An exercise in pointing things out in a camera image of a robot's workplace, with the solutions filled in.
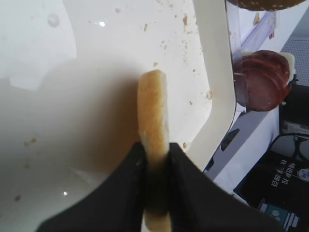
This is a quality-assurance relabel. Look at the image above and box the cream metal tray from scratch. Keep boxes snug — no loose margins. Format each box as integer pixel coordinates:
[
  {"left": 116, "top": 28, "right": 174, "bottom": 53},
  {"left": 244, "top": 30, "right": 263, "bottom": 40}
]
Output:
[{"left": 0, "top": 0, "right": 235, "bottom": 232}]

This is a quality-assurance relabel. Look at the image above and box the bun slice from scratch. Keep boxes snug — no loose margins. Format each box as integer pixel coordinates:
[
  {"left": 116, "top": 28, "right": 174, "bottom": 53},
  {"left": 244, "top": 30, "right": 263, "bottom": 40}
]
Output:
[{"left": 137, "top": 70, "right": 172, "bottom": 232}]

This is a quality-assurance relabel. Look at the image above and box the clear right long divider rail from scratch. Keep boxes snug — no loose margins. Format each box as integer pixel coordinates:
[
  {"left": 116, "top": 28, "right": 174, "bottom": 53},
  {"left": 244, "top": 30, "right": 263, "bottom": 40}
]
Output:
[{"left": 225, "top": 0, "right": 248, "bottom": 113}]

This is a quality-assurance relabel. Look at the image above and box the clear right front pusher track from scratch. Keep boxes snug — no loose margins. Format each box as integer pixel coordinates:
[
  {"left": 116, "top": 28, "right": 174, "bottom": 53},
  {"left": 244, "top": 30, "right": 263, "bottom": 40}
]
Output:
[{"left": 241, "top": 12, "right": 278, "bottom": 53}]

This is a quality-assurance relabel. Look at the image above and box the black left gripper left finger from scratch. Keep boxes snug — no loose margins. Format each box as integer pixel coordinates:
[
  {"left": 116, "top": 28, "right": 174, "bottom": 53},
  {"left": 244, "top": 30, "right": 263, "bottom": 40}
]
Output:
[{"left": 37, "top": 142, "right": 146, "bottom": 232}]

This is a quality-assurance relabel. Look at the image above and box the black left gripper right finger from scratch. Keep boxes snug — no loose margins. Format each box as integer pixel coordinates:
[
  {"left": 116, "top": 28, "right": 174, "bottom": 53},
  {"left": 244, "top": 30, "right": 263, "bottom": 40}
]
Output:
[{"left": 168, "top": 143, "right": 283, "bottom": 232}]

